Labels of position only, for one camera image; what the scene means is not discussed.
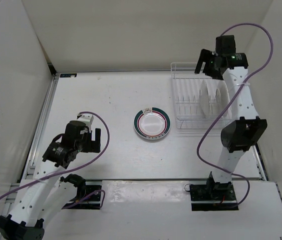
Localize purple cable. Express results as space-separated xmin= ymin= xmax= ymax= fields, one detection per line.
xmin=0 ymin=111 xmax=110 ymax=233
xmin=196 ymin=22 xmax=274 ymax=206

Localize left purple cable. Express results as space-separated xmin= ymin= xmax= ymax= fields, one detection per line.
xmin=0 ymin=111 xmax=110 ymax=233

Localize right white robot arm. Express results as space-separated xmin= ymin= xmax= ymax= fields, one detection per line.
xmin=195 ymin=35 xmax=268 ymax=200

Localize white wire dish rack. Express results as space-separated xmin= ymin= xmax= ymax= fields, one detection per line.
xmin=171 ymin=62 xmax=221 ymax=131

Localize aluminium table rail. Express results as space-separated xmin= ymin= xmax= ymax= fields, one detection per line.
xmin=17 ymin=74 xmax=58 ymax=183

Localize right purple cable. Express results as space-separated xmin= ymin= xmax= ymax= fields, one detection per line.
xmin=196 ymin=22 xmax=274 ymax=206

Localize green rimmed white plate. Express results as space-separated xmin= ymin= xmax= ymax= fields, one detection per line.
xmin=133 ymin=107 xmax=171 ymax=142

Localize blue label sticker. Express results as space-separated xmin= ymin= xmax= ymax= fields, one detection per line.
xmin=59 ymin=73 xmax=77 ymax=78

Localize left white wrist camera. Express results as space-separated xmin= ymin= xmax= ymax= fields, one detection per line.
xmin=77 ymin=113 xmax=94 ymax=132

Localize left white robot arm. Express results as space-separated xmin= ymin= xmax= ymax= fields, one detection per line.
xmin=0 ymin=120 xmax=101 ymax=240

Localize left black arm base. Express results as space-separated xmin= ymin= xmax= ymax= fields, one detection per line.
xmin=62 ymin=182 xmax=106 ymax=210

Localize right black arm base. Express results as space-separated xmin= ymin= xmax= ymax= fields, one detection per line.
xmin=184 ymin=183 xmax=239 ymax=212

